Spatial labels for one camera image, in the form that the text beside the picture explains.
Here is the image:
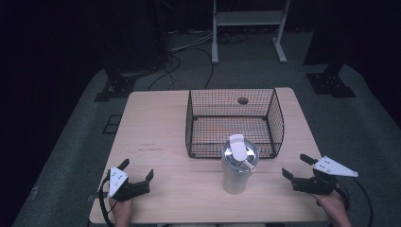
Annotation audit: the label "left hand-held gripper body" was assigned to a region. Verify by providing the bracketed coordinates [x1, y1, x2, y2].
[107, 166, 150, 202]

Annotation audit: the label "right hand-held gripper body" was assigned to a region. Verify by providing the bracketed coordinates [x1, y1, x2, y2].
[291, 155, 359, 196]

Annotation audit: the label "white tumbler with straw lid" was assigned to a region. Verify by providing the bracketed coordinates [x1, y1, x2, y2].
[220, 133, 261, 196]

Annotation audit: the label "black wire basket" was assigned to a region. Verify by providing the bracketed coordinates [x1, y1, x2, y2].
[184, 87, 286, 160]

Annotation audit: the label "person's left hand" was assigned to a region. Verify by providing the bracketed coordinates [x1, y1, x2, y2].
[108, 197, 134, 227]

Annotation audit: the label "person's right hand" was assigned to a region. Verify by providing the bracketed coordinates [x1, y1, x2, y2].
[311, 189, 352, 227]

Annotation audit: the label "black stand base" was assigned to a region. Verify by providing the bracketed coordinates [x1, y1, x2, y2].
[93, 70, 138, 103]
[305, 64, 357, 98]

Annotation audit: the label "white metal stand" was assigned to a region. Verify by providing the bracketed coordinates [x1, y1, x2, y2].
[211, 0, 291, 65]

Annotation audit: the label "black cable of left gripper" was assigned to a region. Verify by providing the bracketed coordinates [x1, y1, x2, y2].
[97, 176, 118, 227]

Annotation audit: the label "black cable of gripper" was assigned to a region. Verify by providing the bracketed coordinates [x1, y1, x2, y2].
[334, 177, 375, 227]
[97, 176, 118, 227]

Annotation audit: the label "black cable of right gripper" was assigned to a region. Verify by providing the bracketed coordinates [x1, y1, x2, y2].
[334, 177, 375, 227]

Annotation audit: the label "black floor cables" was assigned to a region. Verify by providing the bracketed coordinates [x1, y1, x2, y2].
[147, 31, 250, 92]

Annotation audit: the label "white floor cables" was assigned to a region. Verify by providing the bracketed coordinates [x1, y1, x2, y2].
[168, 29, 216, 53]

